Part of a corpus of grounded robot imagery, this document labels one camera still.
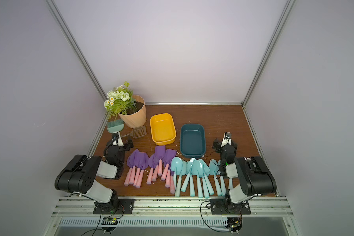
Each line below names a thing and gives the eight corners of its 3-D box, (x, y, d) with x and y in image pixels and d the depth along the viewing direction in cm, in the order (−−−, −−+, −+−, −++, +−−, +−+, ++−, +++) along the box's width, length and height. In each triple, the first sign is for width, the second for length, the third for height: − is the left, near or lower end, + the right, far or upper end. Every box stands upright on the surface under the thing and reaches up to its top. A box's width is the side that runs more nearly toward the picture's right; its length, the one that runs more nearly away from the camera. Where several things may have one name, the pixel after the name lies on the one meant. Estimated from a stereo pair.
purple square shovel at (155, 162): (151, 182, 82) (150, 180, 78) (154, 158, 91) (153, 155, 88) (156, 182, 82) (155, 180, 78) (159, 158, 91) (158, 155, 88)
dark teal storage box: (180, 159, 91) (179, 154, 86) (180, 129, 106) (180, 123, 101) (206, 158, 91) (207, 154, 86) (202, 128, 106) (203, 123, 101)
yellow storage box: (153, 148, 96) (151, 144, 92) (150, 119, 112) (149, 114, 108) (178, 143, 98) (177, 139, 94) (171, 116, 115) (171, 111, 110)
